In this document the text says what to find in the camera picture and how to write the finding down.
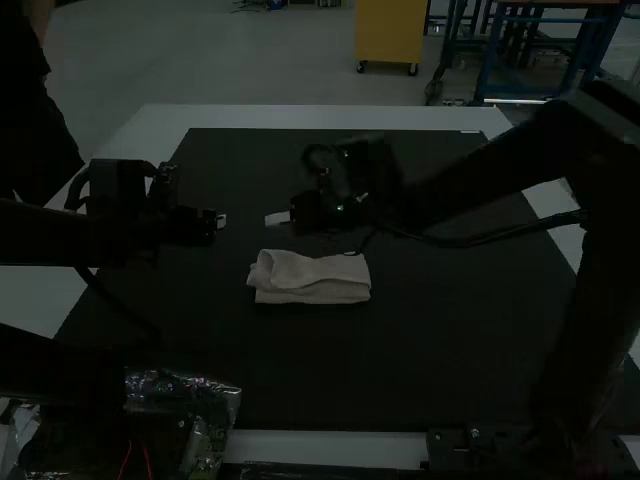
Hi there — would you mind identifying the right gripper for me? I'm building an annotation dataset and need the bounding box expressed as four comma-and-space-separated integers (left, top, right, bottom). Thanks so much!
263, 142, 374, 237

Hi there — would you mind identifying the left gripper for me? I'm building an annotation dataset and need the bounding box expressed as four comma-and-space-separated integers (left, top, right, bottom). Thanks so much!
148, 161, 229, 249

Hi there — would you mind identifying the pale towel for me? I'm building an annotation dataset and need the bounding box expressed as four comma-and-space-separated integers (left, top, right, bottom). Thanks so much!
245, 247, 374, 305

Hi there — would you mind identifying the black mat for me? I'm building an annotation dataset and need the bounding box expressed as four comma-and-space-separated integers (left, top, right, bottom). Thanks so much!
53, 127, 586, 434

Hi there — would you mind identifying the yellow wheeled cabinet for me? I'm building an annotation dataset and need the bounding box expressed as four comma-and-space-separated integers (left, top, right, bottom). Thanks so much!
354, 0, 431, 78

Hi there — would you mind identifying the person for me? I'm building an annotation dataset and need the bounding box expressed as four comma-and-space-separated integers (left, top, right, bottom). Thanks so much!
0, 0, 87, 202

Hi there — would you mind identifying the black clamp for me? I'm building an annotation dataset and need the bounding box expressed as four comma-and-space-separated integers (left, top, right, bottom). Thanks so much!
419, 423, 534, 472

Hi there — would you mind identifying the blue metal rack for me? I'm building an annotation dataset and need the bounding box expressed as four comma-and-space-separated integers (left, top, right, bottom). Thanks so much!
429, 0, 629, 105

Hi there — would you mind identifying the black cable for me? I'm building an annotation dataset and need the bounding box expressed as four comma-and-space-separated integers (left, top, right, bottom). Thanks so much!
74, 263, 164, 346

